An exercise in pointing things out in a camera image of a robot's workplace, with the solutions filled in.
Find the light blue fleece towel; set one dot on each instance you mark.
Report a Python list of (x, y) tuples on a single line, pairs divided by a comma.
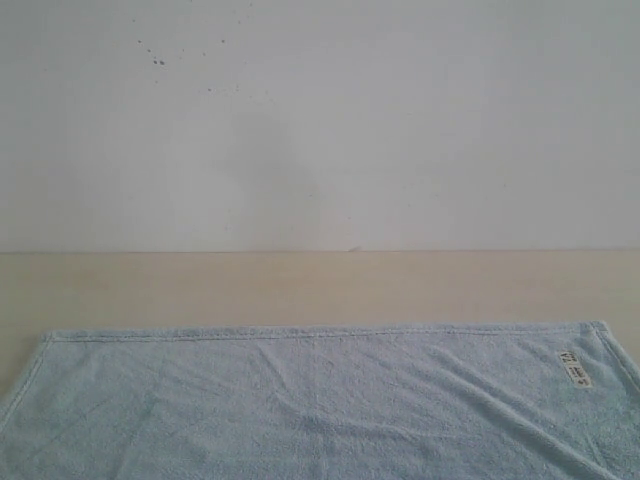
[(427, 401)]

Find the white towel care label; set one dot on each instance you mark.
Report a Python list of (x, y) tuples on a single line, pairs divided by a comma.
[(574, 369)]

